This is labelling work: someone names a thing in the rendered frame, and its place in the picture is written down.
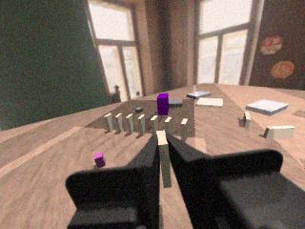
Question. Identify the white flat bar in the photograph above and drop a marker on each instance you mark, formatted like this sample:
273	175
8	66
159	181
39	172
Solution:
266	107

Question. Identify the purple block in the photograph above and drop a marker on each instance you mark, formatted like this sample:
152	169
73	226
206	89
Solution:
162	104

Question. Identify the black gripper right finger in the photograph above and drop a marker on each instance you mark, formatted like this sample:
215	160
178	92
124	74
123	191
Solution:
196	173

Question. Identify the small magenta block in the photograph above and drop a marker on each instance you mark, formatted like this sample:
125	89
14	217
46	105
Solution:
99	160

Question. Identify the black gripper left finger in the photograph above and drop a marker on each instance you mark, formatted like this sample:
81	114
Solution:
138	180

